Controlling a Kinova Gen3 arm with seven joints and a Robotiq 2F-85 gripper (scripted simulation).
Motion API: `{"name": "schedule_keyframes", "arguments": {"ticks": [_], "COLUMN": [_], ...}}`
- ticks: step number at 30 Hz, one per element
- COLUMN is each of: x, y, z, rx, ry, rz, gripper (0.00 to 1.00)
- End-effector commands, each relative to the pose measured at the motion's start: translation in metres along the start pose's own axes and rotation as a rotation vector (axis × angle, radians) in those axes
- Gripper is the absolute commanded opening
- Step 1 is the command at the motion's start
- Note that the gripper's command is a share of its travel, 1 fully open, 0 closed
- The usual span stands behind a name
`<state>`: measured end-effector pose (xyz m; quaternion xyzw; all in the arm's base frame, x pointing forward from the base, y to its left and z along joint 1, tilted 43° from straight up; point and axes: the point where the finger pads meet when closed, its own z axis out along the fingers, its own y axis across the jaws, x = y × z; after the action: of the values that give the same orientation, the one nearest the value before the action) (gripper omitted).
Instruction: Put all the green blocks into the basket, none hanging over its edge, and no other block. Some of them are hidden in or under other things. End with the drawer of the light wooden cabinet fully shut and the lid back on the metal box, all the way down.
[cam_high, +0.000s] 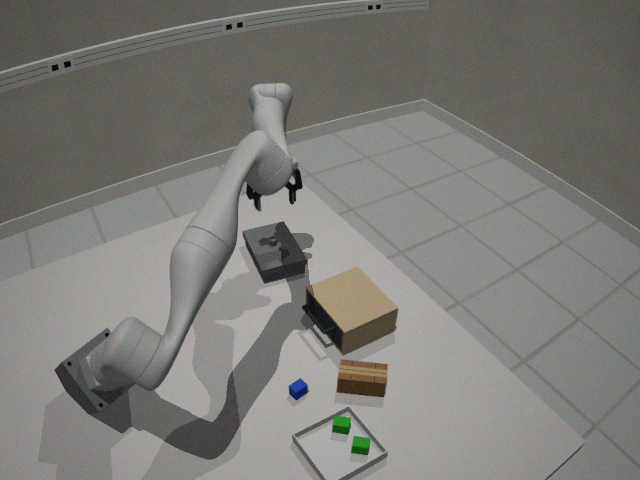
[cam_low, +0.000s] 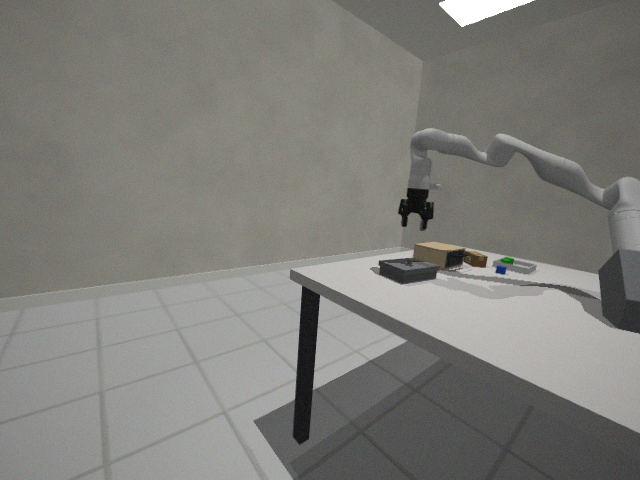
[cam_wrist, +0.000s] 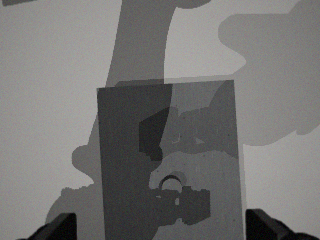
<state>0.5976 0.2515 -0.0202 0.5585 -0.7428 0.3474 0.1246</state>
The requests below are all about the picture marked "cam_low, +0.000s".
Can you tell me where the brown cardboard box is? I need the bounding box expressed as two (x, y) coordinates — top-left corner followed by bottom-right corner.
(464, 251), (488, 268)

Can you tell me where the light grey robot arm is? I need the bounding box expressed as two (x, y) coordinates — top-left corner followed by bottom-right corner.
(408, 128), (640, 254)

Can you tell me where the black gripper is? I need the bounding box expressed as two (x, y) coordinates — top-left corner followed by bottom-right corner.
(398, 188), (434, 231)

